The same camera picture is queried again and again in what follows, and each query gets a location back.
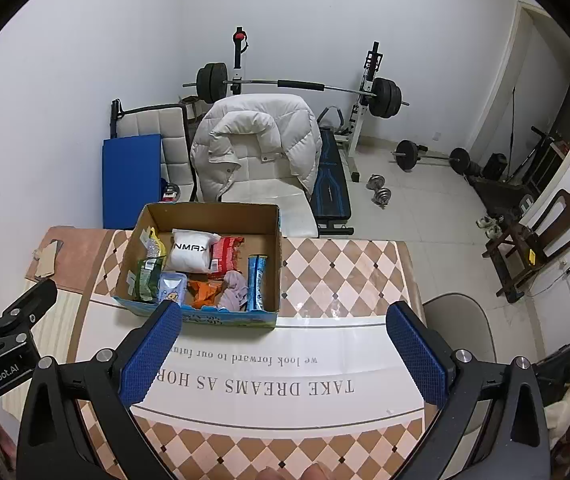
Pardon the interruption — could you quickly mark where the black weight bench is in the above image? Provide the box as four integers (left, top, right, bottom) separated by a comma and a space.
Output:
312, 127, 356, 236

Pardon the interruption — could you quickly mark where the cardboard box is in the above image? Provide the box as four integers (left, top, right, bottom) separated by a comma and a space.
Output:
112, 202, 283, 329

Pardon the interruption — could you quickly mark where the white puffer jacket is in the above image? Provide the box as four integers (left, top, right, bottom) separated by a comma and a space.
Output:
190, 94, 323, 203

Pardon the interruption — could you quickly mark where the blue tissue pack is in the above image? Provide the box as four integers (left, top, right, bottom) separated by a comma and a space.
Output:
156, 271, 189, 308

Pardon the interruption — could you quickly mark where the green packet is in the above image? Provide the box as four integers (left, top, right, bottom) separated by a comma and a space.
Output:
135, 256, 166, 303

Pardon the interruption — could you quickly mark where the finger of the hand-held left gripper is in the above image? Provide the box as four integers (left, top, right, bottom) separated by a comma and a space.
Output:
0, 278, 59, 346

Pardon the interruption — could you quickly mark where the orange packet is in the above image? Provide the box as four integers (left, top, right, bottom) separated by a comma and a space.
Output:
187, 279, 226, 309

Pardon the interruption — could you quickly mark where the short barbell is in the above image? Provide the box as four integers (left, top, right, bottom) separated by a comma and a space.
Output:
392, 139, 470, 176

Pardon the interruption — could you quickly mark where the silver yellow mesh packet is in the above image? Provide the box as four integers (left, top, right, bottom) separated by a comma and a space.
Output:
140, 227, 166, 261

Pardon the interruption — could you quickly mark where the black box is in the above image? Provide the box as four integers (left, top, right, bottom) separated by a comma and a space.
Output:
484, 153, 509, 181

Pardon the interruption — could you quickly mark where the black metal frame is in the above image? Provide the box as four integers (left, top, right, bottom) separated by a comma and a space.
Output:
110, 99, 128, 138

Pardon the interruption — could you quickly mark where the blue folded mat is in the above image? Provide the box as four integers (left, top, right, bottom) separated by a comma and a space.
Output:
101, 133, 163, 231

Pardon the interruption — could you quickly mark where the blue stick packet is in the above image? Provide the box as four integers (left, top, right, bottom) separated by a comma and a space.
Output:
246, 254, 270, 312

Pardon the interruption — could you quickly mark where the white chair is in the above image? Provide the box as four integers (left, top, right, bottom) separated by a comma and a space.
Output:
225, 180, 318, 238

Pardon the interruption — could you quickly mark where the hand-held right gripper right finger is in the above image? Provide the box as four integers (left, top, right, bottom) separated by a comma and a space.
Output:
386, 301, 552, 480

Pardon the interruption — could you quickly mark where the white pouch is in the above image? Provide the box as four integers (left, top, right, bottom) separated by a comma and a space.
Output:
165, 229, 220, 273

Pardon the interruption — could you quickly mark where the small cardboard piece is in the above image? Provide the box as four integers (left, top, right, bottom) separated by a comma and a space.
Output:
35, 240, 64, 277

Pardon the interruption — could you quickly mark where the red snack packet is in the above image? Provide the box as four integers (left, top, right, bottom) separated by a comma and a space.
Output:
208, 236, 244, 278

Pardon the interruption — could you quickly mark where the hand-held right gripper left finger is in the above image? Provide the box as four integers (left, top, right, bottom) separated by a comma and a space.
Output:
16, 301, 184, 480

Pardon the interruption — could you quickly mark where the pair of white shoes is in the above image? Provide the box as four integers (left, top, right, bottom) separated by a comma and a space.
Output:
476, 216, 504, 237

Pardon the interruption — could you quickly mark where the barbell with black plates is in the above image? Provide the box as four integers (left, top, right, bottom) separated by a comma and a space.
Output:
182, 62, 410, 120

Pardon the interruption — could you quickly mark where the pink brown board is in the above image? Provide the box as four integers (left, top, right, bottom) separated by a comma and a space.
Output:
25, 226, 118, 291

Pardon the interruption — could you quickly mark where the white weight rack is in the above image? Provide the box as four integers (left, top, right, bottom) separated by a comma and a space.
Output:
227, 25, 383, 183

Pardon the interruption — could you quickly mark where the beige chair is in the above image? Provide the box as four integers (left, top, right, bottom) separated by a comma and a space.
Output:
422, 292, 498, 448

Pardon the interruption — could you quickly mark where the white padded cushion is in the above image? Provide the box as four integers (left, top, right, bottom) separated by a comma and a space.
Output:
115, 104, 196, 201

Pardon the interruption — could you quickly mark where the cream striped board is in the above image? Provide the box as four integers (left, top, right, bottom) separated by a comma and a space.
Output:
2, 287, 88, 418

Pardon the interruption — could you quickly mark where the black metal stand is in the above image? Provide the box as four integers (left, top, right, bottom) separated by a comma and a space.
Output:
507, 126, 566, 188

